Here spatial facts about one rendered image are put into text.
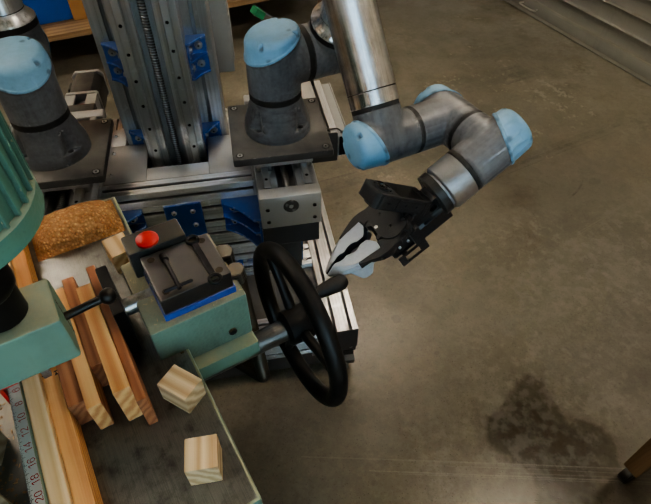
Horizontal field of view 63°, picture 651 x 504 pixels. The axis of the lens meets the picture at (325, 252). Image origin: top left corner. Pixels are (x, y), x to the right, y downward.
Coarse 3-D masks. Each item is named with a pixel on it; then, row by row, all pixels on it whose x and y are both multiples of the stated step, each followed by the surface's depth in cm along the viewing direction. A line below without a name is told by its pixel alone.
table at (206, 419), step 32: (32, 256) 85; (64, 256) 85; (96, 256) 85; (128, 288) 81; (224, 352) 76; (256, 352) 79; (160, 416) 67; (192, 416) 67; (96, 448) 64; (128, 448) 64; (160, 448) 64; (224, 448) 64; (128, 480) 61; (160, 480) 61; (224, 480) 61
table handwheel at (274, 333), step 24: (264, 264) 90; (288, 264) 77; (264, 288) 96; (288, 288) 86; (312, 288) 75; (288, 312) 85; (312, 312) 74; (264, 336) 83; (288, 336) 85; (312, 336) 84; (336, 336) 74; (288, 360) 97; (336, 360) 74; (312, 384) 91; (336, 384) 77
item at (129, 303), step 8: (96, 272) 70; (104, 272) 70; (104, 280) 69; (112, 280) 71; (112, 288) 68; (128, 296) 72; (136, 296) 72; (144, 296) 72; (112, 304) 67; (120, 304) 67; (128, 304) 71; (136, 304) 71; (112, 312) 66; (120, 312) 66; (128, 312) 71; (136, 312) 72; (120, 320) 67; (128, 320) 67; (120, 328) 68; (128, 328) 68; (128, 336) 69; (136, 336) 70; (128, 344) 70; (136, 344) 71; (136, 352) 72
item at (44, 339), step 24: (24, 288) 59; (48, 288) 59; (48, 312) 57; (0, 336) 55; (24, 336) 55; (48, 336) 56; (72, 336) 60; (0, 360) 55; (24, 360) 57; (48, 360) 59; (0, 384) 57
